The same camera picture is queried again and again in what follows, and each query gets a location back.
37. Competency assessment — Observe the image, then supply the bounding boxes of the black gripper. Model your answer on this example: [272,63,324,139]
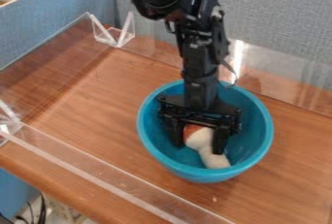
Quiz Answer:
[157,94,241,155]

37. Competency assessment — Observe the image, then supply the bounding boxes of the white brown toy mushroom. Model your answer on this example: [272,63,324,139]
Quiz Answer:
[184,124,230,169]

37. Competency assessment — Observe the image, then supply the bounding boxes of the blue plastic bowl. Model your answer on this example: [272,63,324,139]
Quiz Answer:
[137,80,273,183]

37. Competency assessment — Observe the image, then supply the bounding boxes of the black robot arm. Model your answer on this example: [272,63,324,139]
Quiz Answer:
[131,0,241,154]

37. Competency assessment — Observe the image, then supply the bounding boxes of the clear acrylic back barrier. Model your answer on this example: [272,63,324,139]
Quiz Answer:
[123,11,332,116]

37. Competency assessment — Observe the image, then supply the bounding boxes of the clear acrylic front barrier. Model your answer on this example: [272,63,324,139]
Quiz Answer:
[0,124,234,224]

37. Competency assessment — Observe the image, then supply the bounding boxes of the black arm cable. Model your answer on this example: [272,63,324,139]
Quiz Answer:
[220,56,240,88]

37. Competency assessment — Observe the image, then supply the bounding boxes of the clear acrylic corner bracket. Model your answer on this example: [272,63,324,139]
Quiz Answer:
[89,12,135,48]

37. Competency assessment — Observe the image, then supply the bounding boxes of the black floor cables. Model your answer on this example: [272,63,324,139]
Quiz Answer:
[0,192,50,224]

